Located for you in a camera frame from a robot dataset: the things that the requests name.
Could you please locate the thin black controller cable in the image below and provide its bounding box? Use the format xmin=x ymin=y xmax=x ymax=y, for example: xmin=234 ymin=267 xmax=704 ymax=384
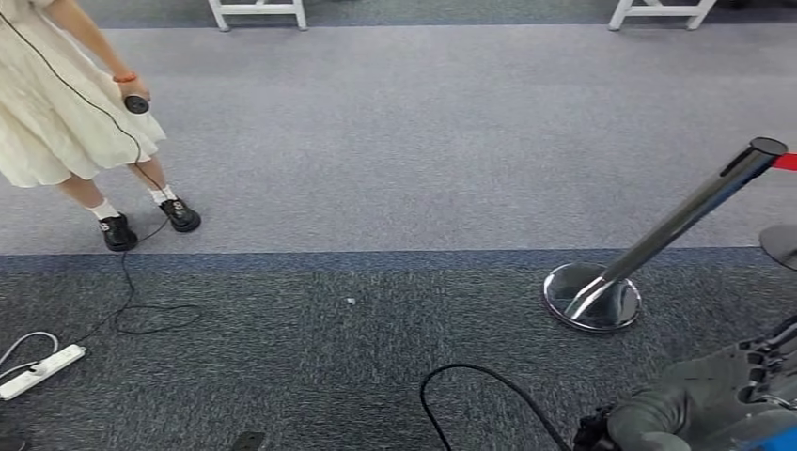
xmin=0 ymin=12 xmax=204 ymax=347

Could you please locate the black robot foot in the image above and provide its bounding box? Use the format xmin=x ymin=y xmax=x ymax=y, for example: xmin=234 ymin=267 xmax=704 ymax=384
xmin=230 ymin=430 xmax=268 ymax=451

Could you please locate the white power strip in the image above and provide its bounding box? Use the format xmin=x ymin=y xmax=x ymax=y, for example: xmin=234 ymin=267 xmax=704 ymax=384
xmin=0 ymin=344 xmax=87 ymax=401

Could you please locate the black stanchion with chrome base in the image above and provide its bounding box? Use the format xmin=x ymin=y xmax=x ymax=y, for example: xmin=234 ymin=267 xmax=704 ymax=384
xmin=758 ymin=224 xmax=797 ymax=272

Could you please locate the white desk frame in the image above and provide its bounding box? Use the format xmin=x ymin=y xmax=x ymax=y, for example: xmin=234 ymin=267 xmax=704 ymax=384
xmin=608 ymin=0 xmax=717 ymax=32
xmin=207 ymin=0 xmax=309 ymax=32

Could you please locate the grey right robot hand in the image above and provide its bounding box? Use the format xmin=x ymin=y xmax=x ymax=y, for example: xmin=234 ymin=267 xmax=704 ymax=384
xmin=606 ymin=314 xmax=797 ymax=451

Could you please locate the person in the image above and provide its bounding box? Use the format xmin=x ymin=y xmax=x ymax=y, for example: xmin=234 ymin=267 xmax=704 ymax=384
xmin=0 ymin=0 xmax=202 ymax=254

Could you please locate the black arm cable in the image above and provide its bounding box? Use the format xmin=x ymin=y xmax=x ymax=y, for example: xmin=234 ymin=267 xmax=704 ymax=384
xmin=418 ymin=364 xmax=572 ymax=451

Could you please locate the white floor cable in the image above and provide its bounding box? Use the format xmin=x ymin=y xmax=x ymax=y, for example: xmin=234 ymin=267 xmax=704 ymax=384
xmin=0 ymin=331 xmax=60 ymax=381

